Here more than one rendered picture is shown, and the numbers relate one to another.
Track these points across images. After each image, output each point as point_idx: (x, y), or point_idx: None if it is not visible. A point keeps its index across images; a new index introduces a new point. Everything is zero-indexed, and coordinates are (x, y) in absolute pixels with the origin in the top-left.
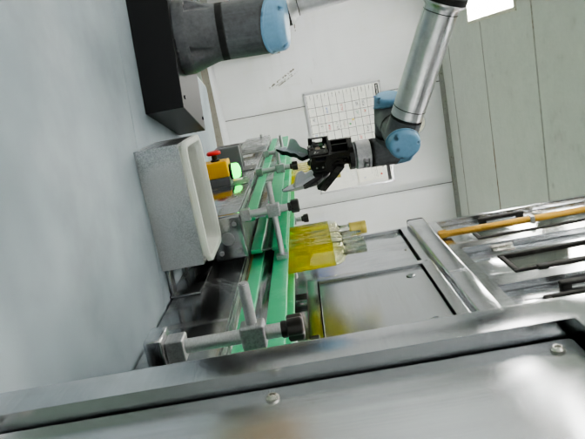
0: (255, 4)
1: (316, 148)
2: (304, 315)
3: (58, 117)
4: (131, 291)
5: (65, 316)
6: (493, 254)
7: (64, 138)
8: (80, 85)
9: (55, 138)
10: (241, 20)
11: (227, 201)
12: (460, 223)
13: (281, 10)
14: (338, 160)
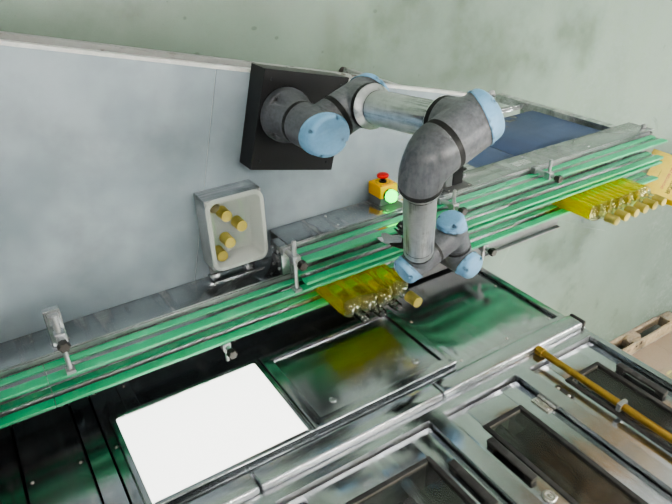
0: (301, 120)
1: None
2: None
3: (81, 190)
4: (140, 270)
5: (48, 278)
6: (522, 401)
7: (84, 200)
8: (121, 167)
9: (72, 202)
10: (291, 128)
11: (323, 226)
12: (611, 354)
13: (313, 132)
14: None
